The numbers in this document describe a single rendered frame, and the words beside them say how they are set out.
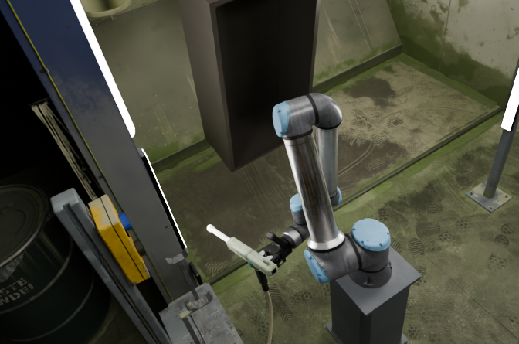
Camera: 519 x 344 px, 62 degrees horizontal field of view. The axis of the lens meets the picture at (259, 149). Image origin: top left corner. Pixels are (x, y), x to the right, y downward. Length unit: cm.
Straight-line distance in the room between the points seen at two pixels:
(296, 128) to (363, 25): 275
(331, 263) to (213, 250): 129
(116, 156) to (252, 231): 146
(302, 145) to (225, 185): 174
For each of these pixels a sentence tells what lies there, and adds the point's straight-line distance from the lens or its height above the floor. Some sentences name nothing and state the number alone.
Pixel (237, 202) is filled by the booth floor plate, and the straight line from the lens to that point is 310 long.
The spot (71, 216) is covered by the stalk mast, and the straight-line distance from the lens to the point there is 115.
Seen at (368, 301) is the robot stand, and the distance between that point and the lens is 194.
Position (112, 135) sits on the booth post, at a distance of 163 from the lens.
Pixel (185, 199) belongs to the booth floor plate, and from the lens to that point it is 324.
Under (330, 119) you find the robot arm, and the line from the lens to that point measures 160.
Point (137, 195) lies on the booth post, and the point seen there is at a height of 112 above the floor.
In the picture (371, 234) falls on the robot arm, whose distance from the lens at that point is 178.
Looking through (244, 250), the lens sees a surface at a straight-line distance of 195.
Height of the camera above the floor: 234
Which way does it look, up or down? 42 degrees down
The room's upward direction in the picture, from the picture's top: 11 degrees counter-clockwise
